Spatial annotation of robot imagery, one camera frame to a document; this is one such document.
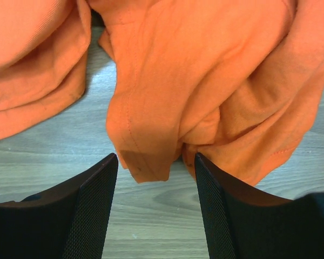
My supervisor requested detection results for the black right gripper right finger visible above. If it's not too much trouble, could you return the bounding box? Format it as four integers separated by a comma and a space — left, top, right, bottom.
194, 153, 324, 258

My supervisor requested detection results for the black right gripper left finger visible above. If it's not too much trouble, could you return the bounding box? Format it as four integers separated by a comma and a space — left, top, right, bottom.
0, 153, 118, 258

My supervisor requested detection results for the orange t-shirt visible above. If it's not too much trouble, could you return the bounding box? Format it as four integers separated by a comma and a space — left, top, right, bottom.
0, 1, 324, 185

